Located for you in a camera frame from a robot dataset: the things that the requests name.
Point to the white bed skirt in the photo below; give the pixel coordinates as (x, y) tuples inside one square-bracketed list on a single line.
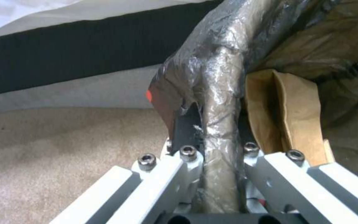
[(57, 95)]

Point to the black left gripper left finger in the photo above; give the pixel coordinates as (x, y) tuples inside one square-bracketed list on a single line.
[(154, 182)]

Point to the white bed cover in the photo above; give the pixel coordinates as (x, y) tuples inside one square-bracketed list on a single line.
[(57, 14)]

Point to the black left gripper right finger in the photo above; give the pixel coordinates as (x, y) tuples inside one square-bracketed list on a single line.
[(291, 182)]

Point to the brown paper bag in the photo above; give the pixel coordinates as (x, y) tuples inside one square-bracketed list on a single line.
[(278, 116)]

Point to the translucent plastic bin liner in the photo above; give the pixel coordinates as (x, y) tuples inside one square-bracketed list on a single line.
[(222, 93)]

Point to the black bed side band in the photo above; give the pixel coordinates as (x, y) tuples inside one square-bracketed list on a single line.
[(73, 53)]

